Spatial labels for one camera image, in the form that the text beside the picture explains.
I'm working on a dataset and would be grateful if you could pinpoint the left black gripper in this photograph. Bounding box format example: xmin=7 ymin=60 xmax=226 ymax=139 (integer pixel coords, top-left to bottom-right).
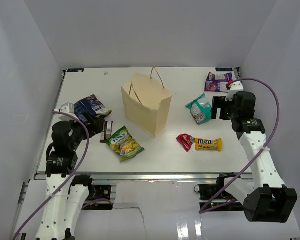
xmin=68 ymin=110 xmax=105 ymax=150

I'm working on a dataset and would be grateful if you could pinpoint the brown chocolate bar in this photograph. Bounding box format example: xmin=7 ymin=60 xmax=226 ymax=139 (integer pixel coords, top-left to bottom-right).
xmin=100 ymin=121 xmax=114 ymax=143

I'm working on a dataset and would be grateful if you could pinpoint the dark blue chips bag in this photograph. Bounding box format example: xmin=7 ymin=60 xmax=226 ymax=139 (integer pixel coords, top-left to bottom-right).
xmin=74 ymin=94 xmax=112 ymax=124

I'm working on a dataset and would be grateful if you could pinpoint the teal snack pack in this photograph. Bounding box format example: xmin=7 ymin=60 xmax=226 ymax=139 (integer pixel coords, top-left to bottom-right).
xmin=186 ymin=93 xmax=212 ymax=125

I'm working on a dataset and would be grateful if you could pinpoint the purple snack pack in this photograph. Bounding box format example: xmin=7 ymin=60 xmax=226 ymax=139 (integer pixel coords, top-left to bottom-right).
xmin=204 ymin=72 xmax=233 ymax=93

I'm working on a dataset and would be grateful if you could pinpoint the green Fox's candy bag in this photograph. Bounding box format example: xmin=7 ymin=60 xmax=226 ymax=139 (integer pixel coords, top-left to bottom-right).
xmin=106 ymin=126 xmax=145 ymax=162

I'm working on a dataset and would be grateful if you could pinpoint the yellow M&M's pack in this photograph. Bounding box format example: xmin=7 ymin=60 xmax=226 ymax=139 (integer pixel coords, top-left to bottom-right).
xmin=194 ymin=138 xmax=223 ymax=152

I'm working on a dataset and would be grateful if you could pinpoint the red candy wrapper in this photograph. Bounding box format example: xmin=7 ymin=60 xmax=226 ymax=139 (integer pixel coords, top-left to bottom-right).
xmin=176 ymin=133 xmax=194 ymax=152

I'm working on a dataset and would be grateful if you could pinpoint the beige paper bag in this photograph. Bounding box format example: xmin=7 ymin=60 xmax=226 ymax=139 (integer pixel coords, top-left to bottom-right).
xmin=121 ymin=67 xmax=172 ymax=138

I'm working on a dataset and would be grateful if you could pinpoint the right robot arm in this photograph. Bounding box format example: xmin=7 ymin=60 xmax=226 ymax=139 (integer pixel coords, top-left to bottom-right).
xmin=211 ymin=91 xmax=298 ymax=223

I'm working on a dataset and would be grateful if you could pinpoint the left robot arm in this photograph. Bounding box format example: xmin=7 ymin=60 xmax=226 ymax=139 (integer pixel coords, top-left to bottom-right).
xmin=35 ymin=112 xmax=105 ymax=240

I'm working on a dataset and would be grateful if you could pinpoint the right blue corner label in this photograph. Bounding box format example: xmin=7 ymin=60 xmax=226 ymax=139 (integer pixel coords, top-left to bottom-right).
xmin=215 ymin=67 xmax=233 ymax=72

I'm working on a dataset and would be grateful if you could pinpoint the blue corner label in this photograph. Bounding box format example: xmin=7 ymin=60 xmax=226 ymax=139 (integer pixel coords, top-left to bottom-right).
xmin=215 ymin=67 xmax=233 ymax=72
xmin=66 ymin=68 xmax=85 ymax=73

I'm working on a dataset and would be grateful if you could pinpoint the left blue corner label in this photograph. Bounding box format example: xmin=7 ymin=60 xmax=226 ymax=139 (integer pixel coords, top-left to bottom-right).
xmin=66 ymin=68 xmax=85 ymax=73

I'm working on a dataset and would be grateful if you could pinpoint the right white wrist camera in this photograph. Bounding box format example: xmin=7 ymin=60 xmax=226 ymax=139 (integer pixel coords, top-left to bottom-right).
xmin=225 ymin=80 xmax=244 ymax=102

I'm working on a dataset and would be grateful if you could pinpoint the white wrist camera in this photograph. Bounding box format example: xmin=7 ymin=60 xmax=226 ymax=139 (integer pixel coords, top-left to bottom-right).
xmin=53 ymin=102 xmax=76 ymax=118
xmin=225 ymin=80 xmax=244 ymax=102

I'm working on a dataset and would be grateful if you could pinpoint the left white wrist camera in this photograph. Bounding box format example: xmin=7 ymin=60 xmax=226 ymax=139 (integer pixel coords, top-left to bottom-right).
xmin=53 ymin=102 xmax=76 ymax=118

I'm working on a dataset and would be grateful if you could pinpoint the aluminium table frame rail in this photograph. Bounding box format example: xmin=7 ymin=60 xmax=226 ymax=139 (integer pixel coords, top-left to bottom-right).
xmin=33 ymin=172 xmax=256 ymax=182

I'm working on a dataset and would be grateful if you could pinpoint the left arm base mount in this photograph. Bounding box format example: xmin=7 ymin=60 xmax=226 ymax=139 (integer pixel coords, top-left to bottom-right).
xmin=86 ymin=184 xmax=112 ymax=202

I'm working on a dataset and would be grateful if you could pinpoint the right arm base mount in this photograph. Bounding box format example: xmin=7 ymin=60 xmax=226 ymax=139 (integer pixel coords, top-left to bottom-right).
xmin=193 ymin=183 xmax=243 ymax=208

